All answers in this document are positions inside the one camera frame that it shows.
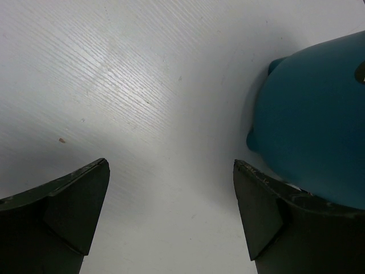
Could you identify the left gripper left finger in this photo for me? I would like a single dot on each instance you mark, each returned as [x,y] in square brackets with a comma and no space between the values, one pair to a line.
[50,228]

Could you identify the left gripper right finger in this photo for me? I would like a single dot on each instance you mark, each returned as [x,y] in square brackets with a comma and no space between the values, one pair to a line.
[291,231]

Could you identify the blue bin with yellow rim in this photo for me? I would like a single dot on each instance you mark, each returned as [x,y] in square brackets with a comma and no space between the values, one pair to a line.
[308,121]

